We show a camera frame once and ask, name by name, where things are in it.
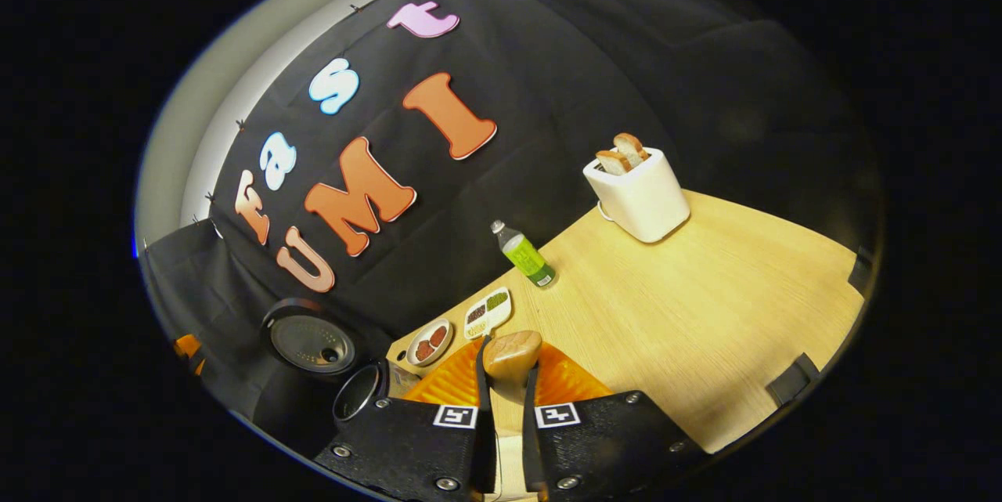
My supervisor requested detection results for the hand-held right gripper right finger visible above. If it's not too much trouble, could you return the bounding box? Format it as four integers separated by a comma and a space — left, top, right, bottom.
521, 341, 705, 502

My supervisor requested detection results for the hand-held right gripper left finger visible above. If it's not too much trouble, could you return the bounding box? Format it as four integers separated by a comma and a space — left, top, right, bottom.
313, 338, 498, 502

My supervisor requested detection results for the wooden spoon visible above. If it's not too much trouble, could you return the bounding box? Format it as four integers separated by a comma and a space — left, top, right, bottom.
481, 330, 543, 409

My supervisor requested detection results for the black rice cooker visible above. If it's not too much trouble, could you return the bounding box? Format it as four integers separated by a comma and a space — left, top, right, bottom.
250, 298, 424, 448

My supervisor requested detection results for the white rectangular tray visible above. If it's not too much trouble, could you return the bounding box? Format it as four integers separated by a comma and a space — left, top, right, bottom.
495, 433, 527, 499

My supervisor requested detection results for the white round plate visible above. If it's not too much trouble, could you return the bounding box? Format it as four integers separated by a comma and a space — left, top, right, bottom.
405, 318, 455, 368

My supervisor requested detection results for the white compartment dish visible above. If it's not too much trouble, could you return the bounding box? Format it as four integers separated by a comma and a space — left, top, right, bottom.
463, 287, 514, 340

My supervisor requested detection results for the green label plastic bottle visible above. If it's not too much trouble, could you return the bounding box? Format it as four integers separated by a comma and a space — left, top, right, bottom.
491, 220, 557, 289

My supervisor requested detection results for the black table clamp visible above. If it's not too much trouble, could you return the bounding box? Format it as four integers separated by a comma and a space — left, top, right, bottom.
765, 353, 820, 407
848, 247, 876, 298

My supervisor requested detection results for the white toaster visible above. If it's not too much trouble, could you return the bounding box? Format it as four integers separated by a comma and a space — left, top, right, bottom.
582, 146, 691, 244

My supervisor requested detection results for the black backdrop cloth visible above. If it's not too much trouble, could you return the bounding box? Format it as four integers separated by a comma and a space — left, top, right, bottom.
139, 0, 885, 440

